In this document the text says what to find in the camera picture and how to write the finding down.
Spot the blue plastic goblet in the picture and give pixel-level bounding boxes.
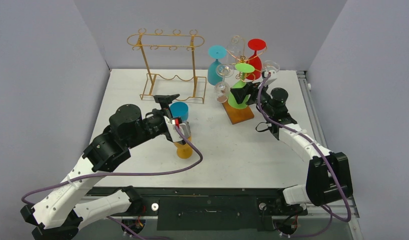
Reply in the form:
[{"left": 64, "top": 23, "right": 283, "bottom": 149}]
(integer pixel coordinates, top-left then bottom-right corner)
[{"left": 169, "top": 101, "right": 189, "bottom": 122}]

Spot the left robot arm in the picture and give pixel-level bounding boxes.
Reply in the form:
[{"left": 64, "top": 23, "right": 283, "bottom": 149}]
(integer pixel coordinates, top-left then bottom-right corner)
[{"left": 20, "top": 94, "right": 178, "bottom": 240}]

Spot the clear wine glass amber tint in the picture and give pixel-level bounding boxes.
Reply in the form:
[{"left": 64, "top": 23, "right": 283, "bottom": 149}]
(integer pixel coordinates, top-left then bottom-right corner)
[{"left": 262, "top": 60, "right": 281, "bottom": 75}]

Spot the gold rectangular wire glass rack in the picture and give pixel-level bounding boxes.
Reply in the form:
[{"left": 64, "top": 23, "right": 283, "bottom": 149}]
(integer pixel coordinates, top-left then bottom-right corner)
[{"left": 126, "top": 28, "right": 208, "bottom": 104}]

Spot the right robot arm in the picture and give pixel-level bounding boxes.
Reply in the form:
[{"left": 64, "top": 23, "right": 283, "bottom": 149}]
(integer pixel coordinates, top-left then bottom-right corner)
[{"left": 230, "top": 82, "right": 353, "bottom": 214}]

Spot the teal plastic goblet front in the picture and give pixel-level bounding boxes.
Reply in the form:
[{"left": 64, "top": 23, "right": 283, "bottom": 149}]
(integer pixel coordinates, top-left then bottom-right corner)
[{"left": 207, "top": 45, "right": 227, "bottom": 86}]

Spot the gold tree rack wooden base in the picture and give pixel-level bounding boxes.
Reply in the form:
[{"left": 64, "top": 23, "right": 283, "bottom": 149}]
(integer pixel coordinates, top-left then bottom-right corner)
[{"left": 221, "top": 34, "right": 268, "bottom": 126}]

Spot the clear glass tumbler goblet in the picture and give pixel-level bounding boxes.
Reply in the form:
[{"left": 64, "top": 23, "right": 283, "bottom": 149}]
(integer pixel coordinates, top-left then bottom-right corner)
[{"left": 225, "top": 35, "right": 246, "bottom": 65}]

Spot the green plastic goblet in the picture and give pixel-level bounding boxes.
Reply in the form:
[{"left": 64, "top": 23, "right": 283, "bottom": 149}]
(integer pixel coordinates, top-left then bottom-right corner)
[{"left": 228, "top": 62, "right": 255, "bottom": 110}]

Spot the orange plastic goblet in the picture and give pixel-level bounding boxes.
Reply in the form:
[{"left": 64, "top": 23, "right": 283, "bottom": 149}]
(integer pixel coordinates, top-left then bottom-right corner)
[{"left": 173, "top": 140, "right": 193, "bottom": 159}]

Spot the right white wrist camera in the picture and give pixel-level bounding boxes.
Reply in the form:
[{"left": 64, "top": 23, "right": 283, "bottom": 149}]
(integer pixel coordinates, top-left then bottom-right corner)
[{"left": 259, "top": 69, "right": 278, "bottom": 87}]

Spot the red plastic goblet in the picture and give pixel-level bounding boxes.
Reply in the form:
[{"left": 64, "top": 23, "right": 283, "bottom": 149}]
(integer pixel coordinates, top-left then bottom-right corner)
[{"left": 246, "top": 38, "right": 267, "bottom": 82}]

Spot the aluminium rail frame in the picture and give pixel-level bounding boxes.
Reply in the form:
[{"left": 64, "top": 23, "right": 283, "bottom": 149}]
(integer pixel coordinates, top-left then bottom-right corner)
[{"left": 54, "top": 70, "right": 365, "bottom": 240}]

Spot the clear wine glass front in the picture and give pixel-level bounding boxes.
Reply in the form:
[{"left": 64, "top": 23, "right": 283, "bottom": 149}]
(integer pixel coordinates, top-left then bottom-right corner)
[{"left": 214, "top": 64, "right": 234, "bottom": 104}]

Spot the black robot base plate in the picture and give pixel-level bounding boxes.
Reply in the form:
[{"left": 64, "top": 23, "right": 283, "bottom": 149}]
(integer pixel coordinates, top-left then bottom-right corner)
[{"left": 118, "top": 187, "right": 308, "bottom": 232}]

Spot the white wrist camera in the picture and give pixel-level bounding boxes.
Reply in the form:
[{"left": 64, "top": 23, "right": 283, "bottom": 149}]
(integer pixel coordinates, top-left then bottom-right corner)
[
  {"left": 259, "top": 69, "right": 278, "bottom": 87},
  {"left": 164, "top": 116, "right": 192, "bottom": 143}
]

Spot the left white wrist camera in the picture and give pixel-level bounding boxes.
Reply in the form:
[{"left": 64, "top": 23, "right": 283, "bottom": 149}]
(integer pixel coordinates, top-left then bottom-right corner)
[{"left": 164, "top": 116, "right": 192, "bottom": 143}]

